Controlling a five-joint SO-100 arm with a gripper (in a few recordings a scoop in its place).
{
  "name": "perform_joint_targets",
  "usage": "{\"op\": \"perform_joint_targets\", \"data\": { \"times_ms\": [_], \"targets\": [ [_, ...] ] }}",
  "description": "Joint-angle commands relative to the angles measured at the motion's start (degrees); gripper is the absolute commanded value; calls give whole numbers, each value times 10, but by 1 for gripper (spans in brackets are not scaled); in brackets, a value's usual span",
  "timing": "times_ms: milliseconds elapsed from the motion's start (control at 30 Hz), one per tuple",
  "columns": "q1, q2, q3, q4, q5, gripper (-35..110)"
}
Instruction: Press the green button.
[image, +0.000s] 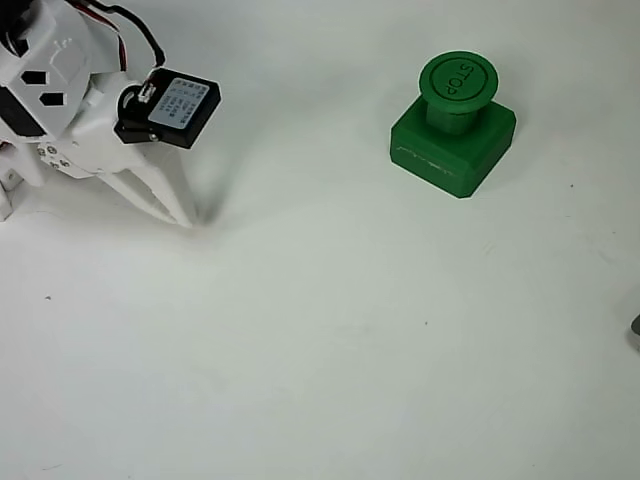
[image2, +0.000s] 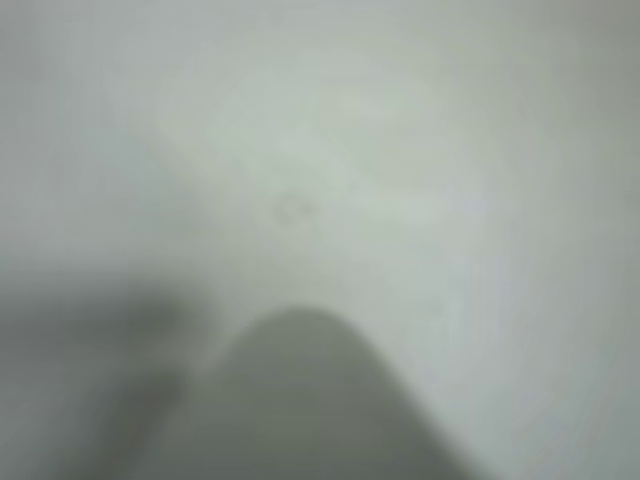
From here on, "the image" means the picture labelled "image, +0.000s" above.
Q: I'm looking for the green plastic round-topped peg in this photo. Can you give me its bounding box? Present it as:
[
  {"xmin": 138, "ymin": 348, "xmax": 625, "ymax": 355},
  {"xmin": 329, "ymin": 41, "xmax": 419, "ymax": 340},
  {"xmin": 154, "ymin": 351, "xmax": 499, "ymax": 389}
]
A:
[{"xmin": 418, "ymin": 49, "xmax": 501, "ymax": 138}]

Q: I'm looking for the green square button base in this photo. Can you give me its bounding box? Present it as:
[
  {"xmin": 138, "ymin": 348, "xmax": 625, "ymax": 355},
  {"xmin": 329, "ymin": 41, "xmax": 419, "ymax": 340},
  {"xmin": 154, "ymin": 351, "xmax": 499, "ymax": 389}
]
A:
[{"xmin": 389, "ymin": 97, "xmax": 519, "ymax": 202}]

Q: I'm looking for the black red servo cable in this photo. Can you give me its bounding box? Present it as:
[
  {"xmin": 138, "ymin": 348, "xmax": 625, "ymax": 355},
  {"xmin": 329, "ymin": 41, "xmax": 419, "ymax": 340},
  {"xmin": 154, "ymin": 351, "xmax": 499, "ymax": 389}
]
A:
[{"xmin": 74, "ymin": 0, "xmax": 167, "ymax": 74}]

